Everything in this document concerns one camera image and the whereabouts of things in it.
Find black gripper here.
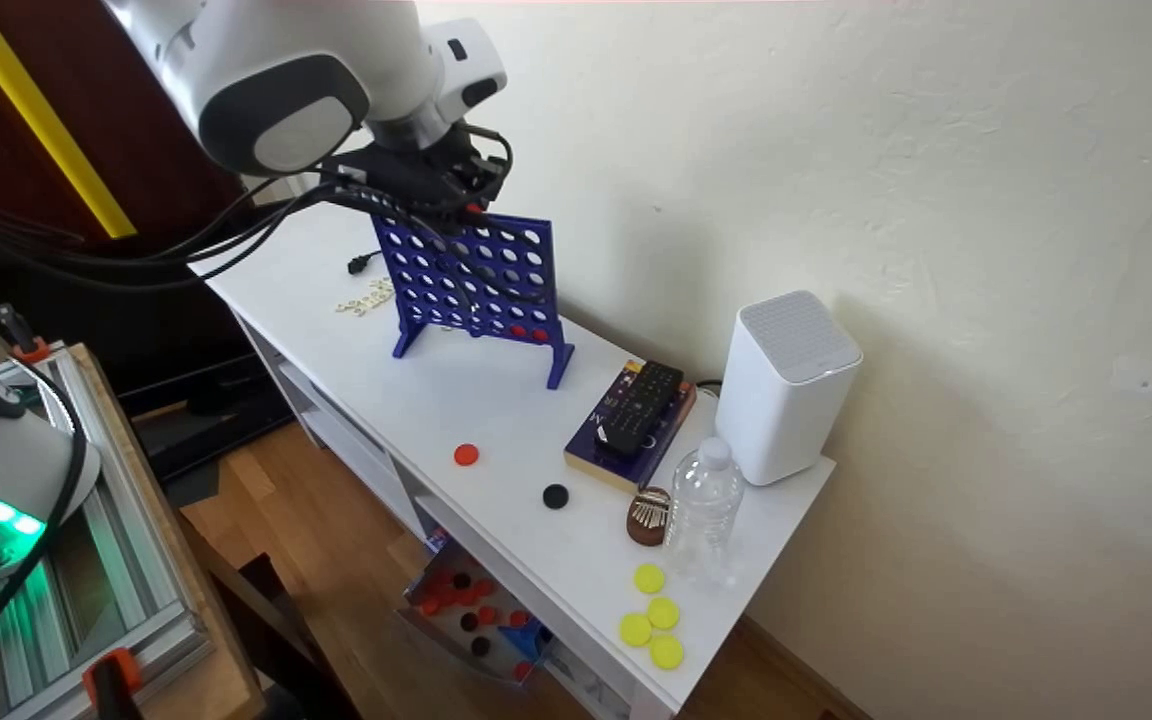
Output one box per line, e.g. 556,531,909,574
389,123,515,223

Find blue connect four grid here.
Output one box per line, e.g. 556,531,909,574
371,206,576,391

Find black remote control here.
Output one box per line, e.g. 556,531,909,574
591,355,686,454

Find black desk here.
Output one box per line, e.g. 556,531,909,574
0,191,332,451

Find brown oval wooden piece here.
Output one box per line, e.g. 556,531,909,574
625,484,675,553

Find white speaker box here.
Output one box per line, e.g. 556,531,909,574
711,286,867,493

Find clear plastic bottle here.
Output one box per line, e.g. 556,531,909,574
666,436,748,583

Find dark brown wooden door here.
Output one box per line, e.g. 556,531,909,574
0,0,261,291

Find colourful game box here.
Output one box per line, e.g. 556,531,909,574
399,536,568,693

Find yellow diagonal bar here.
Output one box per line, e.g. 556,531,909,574
0,0,139,243

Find orange clamp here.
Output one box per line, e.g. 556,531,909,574
79,649,146,710
11,332,59,373

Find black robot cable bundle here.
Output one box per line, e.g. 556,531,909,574
0,123,392,291

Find aluminium rail frame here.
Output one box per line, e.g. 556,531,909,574
0,338,229,720

